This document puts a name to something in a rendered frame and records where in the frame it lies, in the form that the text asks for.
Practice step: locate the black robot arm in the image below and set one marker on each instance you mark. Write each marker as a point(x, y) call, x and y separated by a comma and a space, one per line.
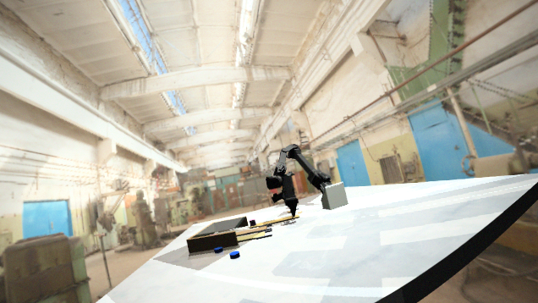
point(279, 179)

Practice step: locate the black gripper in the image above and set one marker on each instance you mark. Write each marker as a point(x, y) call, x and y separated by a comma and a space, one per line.
point(291, 200)

